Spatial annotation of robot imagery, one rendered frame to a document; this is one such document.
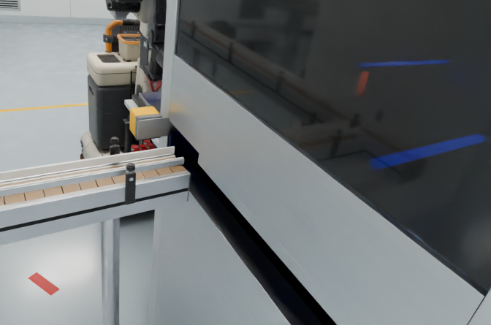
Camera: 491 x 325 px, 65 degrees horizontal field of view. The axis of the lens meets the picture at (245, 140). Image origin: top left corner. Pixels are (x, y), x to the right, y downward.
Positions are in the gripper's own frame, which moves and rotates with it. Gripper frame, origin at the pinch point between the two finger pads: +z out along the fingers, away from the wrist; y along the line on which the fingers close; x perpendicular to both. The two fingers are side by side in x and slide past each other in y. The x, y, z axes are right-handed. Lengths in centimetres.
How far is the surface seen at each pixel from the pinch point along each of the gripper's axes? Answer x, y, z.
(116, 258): -32, 61, 15
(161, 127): -15.5, 42.9, -15.9
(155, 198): -23, 61, -7
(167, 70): -13.1, 37.0, -30.9
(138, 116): -22, 41, -19
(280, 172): -14, 89, -39
